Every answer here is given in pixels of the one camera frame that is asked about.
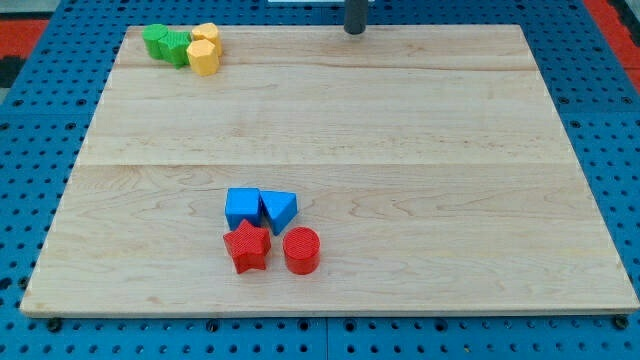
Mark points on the red star block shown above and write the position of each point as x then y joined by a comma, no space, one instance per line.
248,246

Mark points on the green star block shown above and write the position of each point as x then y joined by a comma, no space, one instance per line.
173,48

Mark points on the blue triangle block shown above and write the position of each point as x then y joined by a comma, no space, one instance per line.
280,208

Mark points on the red cylinder block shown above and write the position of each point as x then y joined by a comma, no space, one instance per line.
301,246

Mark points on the blue cube block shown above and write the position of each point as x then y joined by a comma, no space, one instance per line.
242,204

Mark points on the light wooden board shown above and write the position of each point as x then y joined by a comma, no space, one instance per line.
430,160

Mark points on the yellow hexagon block front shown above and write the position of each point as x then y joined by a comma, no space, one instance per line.
203,57

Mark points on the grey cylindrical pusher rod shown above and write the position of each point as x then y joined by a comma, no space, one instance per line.
355,16

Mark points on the yellow pentagon block rear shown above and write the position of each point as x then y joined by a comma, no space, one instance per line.
209,32

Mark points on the green cylinder block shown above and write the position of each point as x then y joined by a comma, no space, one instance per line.
154,39

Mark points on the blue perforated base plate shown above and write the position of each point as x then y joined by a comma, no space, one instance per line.
47,112

